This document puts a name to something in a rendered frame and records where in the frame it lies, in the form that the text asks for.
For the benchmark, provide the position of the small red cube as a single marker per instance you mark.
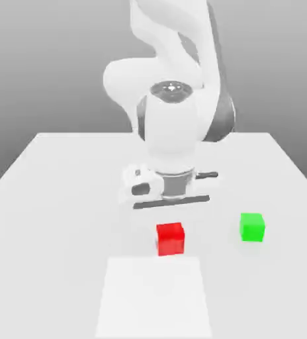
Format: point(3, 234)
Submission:
point(170, 239)

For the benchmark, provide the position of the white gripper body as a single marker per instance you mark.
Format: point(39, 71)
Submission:
point(171, 202)

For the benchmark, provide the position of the small green cube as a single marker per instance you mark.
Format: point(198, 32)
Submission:
point(252, 227)

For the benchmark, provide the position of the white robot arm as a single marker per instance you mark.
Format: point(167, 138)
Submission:
point(169, 127)

